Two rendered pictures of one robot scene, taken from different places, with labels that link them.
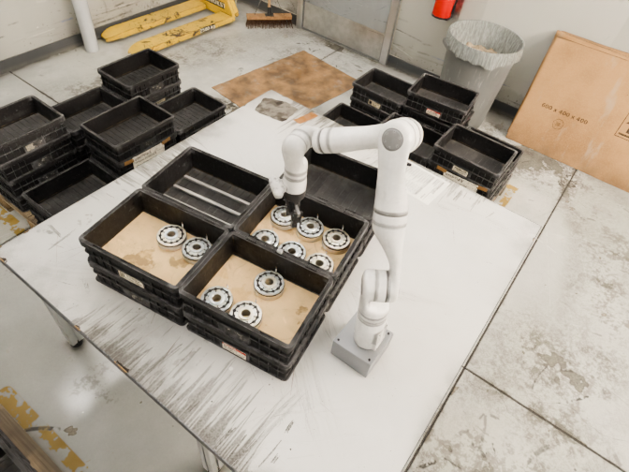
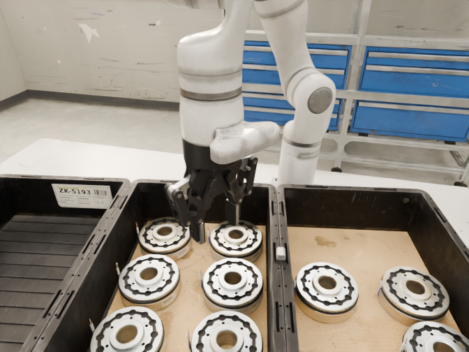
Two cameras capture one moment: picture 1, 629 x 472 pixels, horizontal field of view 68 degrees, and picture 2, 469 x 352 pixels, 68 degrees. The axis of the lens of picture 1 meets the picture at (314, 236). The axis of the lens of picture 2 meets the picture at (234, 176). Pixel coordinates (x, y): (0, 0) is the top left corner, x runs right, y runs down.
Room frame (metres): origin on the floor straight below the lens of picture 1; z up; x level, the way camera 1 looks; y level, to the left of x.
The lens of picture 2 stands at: (1.18, 0.46, 1.32)
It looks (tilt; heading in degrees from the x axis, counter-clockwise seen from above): 32 degrees down; 253
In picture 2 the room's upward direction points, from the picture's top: straight up
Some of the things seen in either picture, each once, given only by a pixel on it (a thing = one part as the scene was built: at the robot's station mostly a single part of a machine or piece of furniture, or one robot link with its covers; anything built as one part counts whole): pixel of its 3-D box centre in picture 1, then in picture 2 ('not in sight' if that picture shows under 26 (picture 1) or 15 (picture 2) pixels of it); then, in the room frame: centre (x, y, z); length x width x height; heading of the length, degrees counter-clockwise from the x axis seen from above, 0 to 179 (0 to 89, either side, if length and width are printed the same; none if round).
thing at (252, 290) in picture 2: (291, 252); (232, 281); (1.07, 0.07, 0.86); 0.10 x 0.10 x 0.01
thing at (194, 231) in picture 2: not in sight; (189, 227); (1.14, 0.10, 1.02); 0.03 x 0.01 x 0.05; 24
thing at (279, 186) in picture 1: (288, 180); (221, 112); (1.09, 0.10, 1.17); 0.11 x 0.09 x 0.06; 114
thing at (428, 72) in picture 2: not in sight; (417, 96); (-0.52, -1.20, 0.60); 0.72 x 0.03 x 0.56; 149
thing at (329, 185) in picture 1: (336, 190); (18, 267); (1.42, -0.06, 0.87); 0.40 x 0.30 x 0.11; 69
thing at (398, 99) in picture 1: (382, 106); not in sight; (3.00, -0.35, 0.31); 0.40 x 0.30 x 0.34; 59
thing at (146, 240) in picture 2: (336, 238); (165, 233); (1.16, -0.08, 0.86); 0.10 x 0.10 x 0.01
